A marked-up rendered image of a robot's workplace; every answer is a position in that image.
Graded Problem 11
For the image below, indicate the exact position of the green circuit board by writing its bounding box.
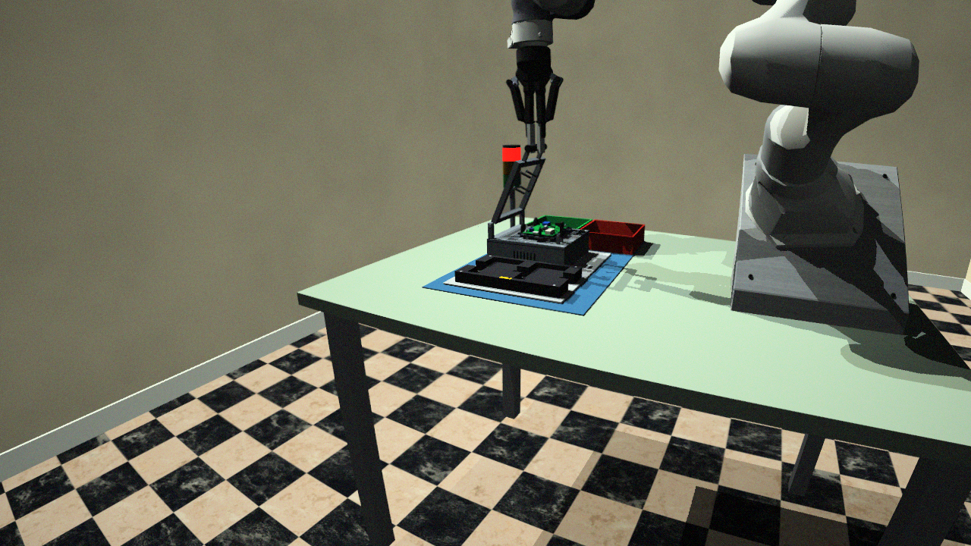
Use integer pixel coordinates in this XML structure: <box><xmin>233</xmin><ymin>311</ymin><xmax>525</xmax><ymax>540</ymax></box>
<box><xmin>523</xmin><ymin>221</ymin><xmax>560</xmax><ymax>237</ymax></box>

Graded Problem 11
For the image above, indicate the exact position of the red open-top bin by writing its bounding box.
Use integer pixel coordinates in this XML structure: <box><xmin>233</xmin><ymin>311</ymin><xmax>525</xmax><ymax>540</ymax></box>
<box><xmin>580</xmin><ymin>220</ymin><xmax>645</xmax><ymax>255</ymax></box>

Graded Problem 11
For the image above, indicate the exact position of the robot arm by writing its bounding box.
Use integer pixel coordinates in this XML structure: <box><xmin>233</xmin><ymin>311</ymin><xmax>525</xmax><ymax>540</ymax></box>
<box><xmin>507</xmin><ymin>0</ymin><xmax>919</xmax><ymax>248</ymax></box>

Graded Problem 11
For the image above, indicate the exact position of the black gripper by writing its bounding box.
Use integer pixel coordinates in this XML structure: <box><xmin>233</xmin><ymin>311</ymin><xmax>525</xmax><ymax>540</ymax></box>
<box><xmin>506</xmin><ymin>46</ymin><xmax>564</xmax><ymax>153</ymax></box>

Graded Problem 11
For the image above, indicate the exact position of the green open-top bin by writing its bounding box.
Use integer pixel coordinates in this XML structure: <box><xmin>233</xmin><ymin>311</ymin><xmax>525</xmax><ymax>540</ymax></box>
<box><xmin>538</xmin><ymin>215</ymin><xmax>592</xmax><ymax>229</ymax></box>

